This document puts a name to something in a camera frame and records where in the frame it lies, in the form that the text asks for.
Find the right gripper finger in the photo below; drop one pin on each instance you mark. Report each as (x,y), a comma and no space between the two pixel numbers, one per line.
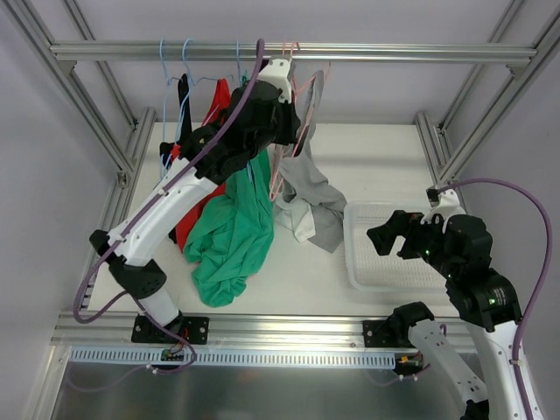
(384,236)
(413,247)

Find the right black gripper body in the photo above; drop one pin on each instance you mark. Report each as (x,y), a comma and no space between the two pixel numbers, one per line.
(407,236)

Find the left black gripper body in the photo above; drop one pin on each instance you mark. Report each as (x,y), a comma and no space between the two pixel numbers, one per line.
(288,121)

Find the pink hanger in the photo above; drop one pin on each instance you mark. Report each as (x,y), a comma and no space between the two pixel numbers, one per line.
(308,97)
(275,175)

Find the grey tank top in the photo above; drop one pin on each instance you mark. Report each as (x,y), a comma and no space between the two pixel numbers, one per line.
(302,179)

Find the white tank top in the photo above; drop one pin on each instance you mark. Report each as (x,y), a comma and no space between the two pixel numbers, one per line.
(295,215)

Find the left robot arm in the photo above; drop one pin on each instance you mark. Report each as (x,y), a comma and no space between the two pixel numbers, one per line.
(207,158)

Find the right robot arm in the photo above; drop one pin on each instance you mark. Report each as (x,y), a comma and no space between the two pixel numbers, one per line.
(458,248)

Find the black tank top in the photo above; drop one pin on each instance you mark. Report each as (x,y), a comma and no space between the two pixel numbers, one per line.
(164,149)

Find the blue hanger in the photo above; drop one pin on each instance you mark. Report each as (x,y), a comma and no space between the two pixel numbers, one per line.
(164,105)
(188,74)
(242,74)

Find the blue hanger leftmost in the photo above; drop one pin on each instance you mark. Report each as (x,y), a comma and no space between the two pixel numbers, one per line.
(164,105)

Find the green tank top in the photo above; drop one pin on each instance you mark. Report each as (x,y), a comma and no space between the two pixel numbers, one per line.
(230,241)

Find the white plastic basket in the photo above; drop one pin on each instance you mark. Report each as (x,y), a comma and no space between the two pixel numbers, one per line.
(370,272)

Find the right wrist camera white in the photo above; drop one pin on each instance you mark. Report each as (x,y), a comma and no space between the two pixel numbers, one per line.
(443,205)

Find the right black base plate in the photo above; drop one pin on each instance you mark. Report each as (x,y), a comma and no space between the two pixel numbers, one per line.
(380,333)

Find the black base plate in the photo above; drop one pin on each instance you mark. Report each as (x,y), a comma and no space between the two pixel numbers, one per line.
(380,333)
(194,329)

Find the white slotted cable duct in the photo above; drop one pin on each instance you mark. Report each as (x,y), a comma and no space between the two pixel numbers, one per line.
(234,358)

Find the aluminium hanging rail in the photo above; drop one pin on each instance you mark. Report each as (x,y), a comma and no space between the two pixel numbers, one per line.
(198,50)

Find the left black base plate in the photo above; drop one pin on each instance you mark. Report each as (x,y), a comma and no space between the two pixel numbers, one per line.
(194,329)

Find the front aluminium rail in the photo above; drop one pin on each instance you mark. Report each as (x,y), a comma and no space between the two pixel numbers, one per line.
(240,331)

